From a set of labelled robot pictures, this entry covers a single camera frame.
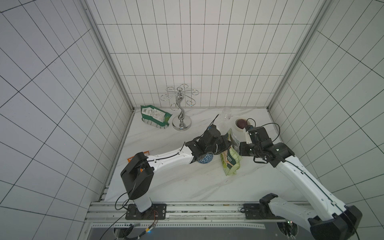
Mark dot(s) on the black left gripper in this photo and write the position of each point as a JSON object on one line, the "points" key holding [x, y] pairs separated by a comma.
{"points": [[225, 144]]}

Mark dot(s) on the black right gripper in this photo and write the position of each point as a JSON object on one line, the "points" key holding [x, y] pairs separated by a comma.
{"points": [[245, 149]]}

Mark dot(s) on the blue patterned breakfast bowl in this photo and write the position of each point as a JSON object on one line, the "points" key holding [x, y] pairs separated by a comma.
{"points": [[206, 159]]}

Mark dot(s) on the green oats bag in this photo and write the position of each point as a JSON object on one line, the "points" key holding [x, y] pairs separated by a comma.
{"points": [[230, 158]]}

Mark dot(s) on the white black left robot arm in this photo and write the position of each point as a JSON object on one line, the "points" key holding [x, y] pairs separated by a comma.
{"points": [[139, 172]]}

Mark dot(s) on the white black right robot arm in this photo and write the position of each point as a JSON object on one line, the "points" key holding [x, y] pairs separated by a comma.
{"points": [[330, 218]]}

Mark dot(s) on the white bowl with purple food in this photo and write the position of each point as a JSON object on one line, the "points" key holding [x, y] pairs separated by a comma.
{"points": [[241, 123]]}

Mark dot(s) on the clear wine glass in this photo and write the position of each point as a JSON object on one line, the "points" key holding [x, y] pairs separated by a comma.
{"points": [[224, 120]]}

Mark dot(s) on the silver metal cup rack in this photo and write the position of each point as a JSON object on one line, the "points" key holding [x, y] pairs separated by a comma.
{"points": [[182, 122]]}

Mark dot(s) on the orange snack packet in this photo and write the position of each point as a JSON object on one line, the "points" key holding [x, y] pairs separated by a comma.
{"points": [[146, 153]]}

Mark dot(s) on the green snack bag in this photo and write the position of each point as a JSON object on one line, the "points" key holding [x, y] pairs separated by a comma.
{"points": [[155, 117]]}

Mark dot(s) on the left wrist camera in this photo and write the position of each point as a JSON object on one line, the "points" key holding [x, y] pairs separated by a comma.
{"points": [[212, 128]]}

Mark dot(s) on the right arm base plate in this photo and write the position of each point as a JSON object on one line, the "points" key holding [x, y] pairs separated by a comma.
{"points": [[257, 211]]}

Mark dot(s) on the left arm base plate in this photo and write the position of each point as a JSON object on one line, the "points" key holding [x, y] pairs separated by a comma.
{"points": [[155, 212]]}

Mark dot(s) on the aluminium mounting rail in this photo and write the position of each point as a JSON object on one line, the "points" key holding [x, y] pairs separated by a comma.
{"points": [[108, 212]]}

